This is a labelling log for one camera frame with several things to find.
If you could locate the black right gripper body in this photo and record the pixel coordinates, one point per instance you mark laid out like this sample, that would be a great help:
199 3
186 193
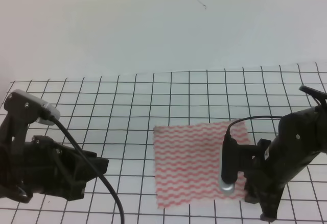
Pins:
301 137

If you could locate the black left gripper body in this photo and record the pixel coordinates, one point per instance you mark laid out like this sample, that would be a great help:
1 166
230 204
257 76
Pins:
43 166

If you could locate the pink wavy striped towel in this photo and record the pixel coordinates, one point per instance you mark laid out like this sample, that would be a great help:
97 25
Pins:
187 164

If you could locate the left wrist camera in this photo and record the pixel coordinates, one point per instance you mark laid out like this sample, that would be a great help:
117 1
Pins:
24 109

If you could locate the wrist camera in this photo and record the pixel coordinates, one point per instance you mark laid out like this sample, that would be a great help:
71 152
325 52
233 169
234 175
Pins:
24 109
235 158

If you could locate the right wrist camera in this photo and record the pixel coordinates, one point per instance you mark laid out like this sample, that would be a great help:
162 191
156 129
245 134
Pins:
235 158

